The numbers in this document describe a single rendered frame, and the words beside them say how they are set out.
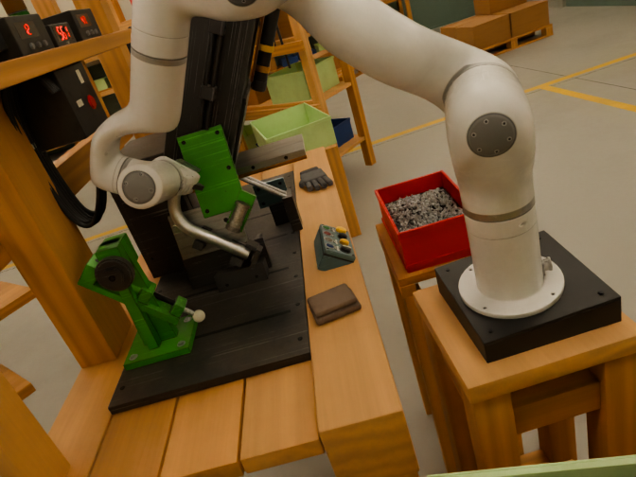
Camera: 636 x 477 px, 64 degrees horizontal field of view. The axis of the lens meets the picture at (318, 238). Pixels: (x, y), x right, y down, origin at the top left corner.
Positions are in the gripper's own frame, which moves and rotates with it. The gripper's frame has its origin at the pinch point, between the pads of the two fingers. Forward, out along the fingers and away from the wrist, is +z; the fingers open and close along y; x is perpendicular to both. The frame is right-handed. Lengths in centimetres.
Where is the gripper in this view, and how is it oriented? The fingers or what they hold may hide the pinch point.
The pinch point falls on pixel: (183, 173)
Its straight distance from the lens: 128.9
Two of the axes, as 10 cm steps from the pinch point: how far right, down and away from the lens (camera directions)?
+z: 0.0, -2.0, 9.8
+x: -4.8, 8.6, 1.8
